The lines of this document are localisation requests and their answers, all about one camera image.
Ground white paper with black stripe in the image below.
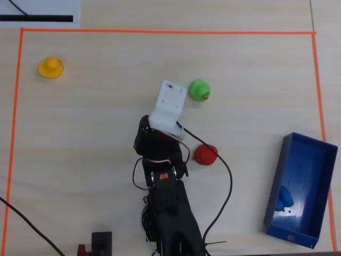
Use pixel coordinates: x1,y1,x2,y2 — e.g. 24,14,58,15
0,0,81,28

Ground yellow rubber duck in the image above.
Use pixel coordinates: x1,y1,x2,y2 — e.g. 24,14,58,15
37,57,64,79

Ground white camera box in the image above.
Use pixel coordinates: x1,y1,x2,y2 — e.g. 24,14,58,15
148,79,188,141

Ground red rubber duck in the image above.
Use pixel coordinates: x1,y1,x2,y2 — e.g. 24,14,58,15
193,144,218,166

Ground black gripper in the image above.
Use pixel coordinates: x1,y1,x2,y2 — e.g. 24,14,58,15
132,115,188,164

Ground orange tape strip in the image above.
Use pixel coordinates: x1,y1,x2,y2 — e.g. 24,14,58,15
311,33,337,253
20,27,317,36
1,28,25,256

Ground thick black cable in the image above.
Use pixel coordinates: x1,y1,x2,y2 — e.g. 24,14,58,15
0,196,66,256

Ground black table clamp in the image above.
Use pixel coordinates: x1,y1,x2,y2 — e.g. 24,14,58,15
91,231,113,256

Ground blue plastic box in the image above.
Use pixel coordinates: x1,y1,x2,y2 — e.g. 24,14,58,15
263,132,339,250

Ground green rubber duck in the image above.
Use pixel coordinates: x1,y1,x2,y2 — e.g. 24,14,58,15
189,78,211,102

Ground blue rubber duck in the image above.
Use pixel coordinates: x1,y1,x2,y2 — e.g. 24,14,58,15
275,185,295,213

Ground red white black servo wire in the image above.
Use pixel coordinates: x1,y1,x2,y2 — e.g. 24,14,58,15
132,129,191,206

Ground black camera cable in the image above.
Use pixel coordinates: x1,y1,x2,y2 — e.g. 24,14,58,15
175,121,233,256

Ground thin black cable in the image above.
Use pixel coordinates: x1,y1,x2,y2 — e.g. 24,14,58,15
9,0,30,17

